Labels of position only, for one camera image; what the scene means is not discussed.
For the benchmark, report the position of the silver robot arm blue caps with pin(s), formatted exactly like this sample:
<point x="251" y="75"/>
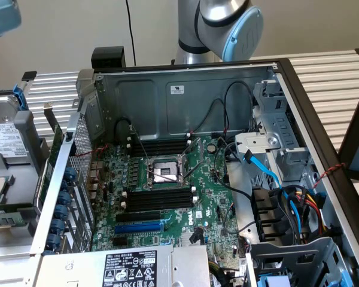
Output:
<point x="191" y="30"/>

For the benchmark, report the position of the silver CPU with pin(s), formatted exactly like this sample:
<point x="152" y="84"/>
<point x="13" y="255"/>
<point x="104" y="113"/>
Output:
<point x="1" y="186"/>

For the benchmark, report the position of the hard disk with white label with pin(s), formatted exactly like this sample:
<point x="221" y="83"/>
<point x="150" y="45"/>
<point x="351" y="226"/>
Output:
<point x="6" y="140"/>

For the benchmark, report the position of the grey parts rack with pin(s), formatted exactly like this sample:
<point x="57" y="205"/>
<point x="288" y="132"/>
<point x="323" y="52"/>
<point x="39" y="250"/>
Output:
<point x="24" y="182"/>

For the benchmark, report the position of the blue card retention clip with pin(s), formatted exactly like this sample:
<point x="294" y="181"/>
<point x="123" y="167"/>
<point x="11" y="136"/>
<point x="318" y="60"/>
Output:
<point x="65" y="198"/>
<point x="58" y="226"/>
<point x="61" y="211"/>
<point x="54" y="241"/>
<point x="69" y="174"/>

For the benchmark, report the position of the green graphics card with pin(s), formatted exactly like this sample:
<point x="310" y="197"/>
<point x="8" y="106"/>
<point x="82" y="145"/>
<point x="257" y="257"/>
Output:
<point x="56" y="139"/>

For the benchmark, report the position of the silver power supply with label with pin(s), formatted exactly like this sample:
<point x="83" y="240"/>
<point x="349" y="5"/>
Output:
<point x="77" y="269"/>

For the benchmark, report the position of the short black expansion slot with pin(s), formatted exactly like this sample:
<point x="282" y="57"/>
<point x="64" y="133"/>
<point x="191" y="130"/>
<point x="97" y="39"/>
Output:
<point x="121" y="241"/>

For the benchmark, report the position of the long black expansion slot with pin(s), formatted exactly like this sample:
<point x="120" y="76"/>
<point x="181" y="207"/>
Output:
<point x="137" y="216"/>

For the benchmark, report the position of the blue expansion slot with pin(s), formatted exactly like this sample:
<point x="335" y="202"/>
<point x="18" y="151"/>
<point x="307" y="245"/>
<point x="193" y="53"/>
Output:
<point x="137" y="228"/>

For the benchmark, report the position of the thin metal locking lever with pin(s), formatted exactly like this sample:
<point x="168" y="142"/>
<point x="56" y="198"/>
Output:
<point x="196" y="170"/>
<point x="164" y="177"/>
<point x="143" y="148"/>

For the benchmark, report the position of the black box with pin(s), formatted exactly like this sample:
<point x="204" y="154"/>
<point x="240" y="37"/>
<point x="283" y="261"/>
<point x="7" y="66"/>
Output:
<point x="104" y="58"/>

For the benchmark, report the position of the CPU socket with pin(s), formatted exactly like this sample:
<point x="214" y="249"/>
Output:
<point x="163" y="173"/>

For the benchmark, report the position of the silver chipset heatsink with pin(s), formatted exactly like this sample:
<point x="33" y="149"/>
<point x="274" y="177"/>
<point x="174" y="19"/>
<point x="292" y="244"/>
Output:
<point x="185" y="239"/>

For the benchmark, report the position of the white case label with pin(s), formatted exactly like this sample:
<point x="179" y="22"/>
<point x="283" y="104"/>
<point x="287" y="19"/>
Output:
<point x="176" y="89"/>

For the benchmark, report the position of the open metal PC case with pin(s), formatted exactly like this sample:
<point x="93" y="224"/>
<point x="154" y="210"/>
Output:
<point x="194" y="107"/>

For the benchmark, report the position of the metal socket cover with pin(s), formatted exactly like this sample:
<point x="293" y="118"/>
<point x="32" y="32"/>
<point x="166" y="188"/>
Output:
<point x="202" y="149"/>

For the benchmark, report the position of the green motherboard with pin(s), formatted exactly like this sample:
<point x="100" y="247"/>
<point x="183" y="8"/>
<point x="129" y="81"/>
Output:
<point x="209" y="185"/>

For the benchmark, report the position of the coin battery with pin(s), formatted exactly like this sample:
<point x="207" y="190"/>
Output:
<point x="211" y="147"/>

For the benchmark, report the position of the black fan shroud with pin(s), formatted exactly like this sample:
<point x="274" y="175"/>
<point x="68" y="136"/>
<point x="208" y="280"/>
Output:
<point x="266" y="209"/>

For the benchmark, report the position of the blue plastic block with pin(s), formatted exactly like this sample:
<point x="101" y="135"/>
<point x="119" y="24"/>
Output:
<point x="273" y="281"/>

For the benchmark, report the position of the silver metal disk bay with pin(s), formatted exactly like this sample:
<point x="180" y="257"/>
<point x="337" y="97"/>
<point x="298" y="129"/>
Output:
<point x="287" y="161"/>

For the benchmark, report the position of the grey drive cage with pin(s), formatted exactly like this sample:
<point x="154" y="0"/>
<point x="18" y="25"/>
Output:
<point x="302" y="254"/>

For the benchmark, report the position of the dark framed side panel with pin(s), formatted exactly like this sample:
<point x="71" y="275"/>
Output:
<point x="351" y="134"/>

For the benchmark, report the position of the blue disk rail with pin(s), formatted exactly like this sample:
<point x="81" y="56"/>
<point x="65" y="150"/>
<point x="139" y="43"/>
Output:
<point x="20" y="97"/>

